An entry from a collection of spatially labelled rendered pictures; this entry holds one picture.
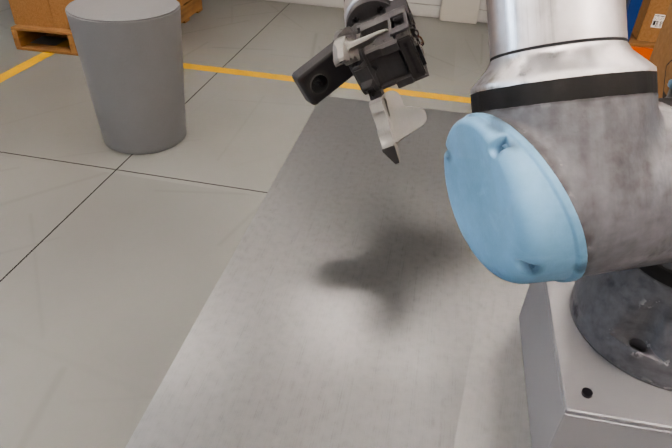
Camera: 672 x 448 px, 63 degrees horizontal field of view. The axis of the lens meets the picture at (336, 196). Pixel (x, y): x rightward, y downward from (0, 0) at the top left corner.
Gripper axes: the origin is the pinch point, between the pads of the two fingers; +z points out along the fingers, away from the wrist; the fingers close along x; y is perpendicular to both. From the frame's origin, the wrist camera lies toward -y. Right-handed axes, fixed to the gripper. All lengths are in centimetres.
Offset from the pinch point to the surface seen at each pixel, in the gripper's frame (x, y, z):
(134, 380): 71, -99, -25
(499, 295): 25.0, 6.3, 8.8
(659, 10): 206, 131, -287
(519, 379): 22.5, 6.4, 20.7
